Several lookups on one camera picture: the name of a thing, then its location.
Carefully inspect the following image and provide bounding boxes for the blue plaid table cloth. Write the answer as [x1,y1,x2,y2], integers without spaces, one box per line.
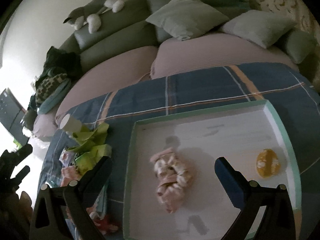
[37,62,320,240]

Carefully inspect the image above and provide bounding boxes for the green tissue box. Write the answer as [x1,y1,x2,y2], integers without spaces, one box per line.
[92,144,112,161]

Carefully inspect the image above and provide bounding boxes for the small green pillow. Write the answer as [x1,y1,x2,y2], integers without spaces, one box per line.
[284,29,317,64]

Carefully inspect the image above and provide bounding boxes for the pink patterned cloth bundle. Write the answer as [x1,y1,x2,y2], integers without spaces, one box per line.
[150,147,196,213]

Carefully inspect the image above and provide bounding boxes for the lime green cloth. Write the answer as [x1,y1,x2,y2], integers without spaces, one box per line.
[67,122,109,154]

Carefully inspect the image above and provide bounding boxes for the purple cartoon snack packet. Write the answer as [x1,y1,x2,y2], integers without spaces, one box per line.
[59,150,75,167]

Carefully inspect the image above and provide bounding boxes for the yellow orange soft item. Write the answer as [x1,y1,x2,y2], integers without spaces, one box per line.
[256,149,281,178]

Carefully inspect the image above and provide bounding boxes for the patterned beige curtain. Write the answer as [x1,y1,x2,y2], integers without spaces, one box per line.
[248,0,319,41]

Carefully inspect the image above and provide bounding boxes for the leopard print cushion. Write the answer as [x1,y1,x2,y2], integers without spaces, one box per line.
[35,73,69,107]

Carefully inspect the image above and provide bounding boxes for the green tissue pack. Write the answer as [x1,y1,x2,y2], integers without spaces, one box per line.
[74,151,104,176]

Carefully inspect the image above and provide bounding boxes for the grey husky plush toy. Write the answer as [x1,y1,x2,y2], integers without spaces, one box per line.
[63,0,125,34]

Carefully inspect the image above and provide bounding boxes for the red white plush toy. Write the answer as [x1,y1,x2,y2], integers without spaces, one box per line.
[89,211,119,235]

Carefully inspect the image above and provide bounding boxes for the teal rimmed white tray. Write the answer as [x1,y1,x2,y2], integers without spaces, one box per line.
[123,100,302,239]

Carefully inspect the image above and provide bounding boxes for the grey white throw pillow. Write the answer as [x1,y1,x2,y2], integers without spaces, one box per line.
[220,10,296,49]

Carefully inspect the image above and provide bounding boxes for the pink white fuzzy sock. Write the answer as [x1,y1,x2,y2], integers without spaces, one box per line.
[60,165,82,187]

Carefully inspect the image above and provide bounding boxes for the dark clothes pile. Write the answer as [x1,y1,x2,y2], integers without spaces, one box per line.
[35,46,82,88]

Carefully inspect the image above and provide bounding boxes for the grey green sofa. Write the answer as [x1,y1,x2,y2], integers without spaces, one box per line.
[22,0,319,139]

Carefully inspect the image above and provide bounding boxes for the dark cabinet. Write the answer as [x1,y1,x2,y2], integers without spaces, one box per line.
[1,88,29,146]

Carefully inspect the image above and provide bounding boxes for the white pill bottle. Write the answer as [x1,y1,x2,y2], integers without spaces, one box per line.
[59,114,82,134]

